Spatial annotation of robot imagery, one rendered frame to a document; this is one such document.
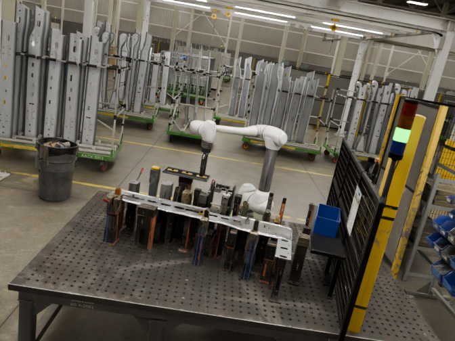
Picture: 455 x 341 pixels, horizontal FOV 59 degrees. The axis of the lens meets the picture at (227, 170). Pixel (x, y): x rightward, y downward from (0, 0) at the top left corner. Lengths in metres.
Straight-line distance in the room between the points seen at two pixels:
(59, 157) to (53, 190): 0.44
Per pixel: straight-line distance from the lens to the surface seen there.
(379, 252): 2.45
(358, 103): 10.58
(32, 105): 7.18
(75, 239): 3.12
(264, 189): 3.47
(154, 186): 3.36
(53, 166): 5.35
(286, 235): 2.90
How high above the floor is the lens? 2.14
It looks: 16 degrees down
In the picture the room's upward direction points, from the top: 10 degrees clockwise
